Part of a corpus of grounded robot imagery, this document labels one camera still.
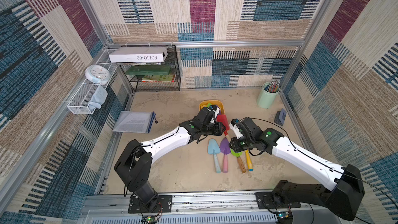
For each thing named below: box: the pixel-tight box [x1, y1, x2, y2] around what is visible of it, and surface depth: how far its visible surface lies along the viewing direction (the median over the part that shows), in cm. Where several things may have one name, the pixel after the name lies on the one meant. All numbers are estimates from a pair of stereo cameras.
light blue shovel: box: [207, 138, 222, 174], surface depth 92 cm
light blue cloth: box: [88, 84, 109, 111], surface depth 70 cm
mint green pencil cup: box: [257, 81, 281, 109], surface depth 107 cm
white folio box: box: [108, 46, 169, 63], surface depth 81 cm
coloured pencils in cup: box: [264, 80, 281, 93], surface depth 102 cm
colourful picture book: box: [141, 74, 176, 83], surface depth 101 cm
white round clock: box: [84, 64, 111, 85], surface depth 76 cm
